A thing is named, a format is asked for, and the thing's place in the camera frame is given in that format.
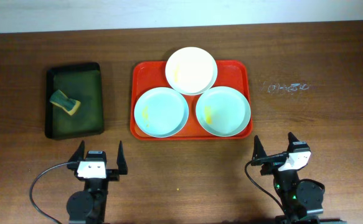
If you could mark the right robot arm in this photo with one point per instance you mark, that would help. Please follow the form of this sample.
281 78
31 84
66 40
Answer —
299 199

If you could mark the light green plate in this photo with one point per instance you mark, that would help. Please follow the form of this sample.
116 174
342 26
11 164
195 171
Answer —
223 111

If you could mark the red plastic tray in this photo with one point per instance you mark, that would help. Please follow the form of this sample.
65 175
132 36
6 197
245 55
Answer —
151 74

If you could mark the dark green tray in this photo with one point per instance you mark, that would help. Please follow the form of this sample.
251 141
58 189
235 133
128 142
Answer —
80 82

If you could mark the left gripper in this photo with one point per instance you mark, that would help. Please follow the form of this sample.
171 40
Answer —
114 173

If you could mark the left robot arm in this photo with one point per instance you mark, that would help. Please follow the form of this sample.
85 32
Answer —
89 205

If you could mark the green yellow sponge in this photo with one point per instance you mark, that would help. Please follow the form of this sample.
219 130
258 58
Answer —
69 105

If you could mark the light blue plate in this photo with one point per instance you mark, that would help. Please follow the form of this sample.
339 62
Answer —
161 112

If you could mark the cream white plate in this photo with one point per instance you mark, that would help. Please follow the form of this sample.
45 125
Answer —
191 71

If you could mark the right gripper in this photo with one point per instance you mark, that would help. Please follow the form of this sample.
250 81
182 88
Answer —
270 162

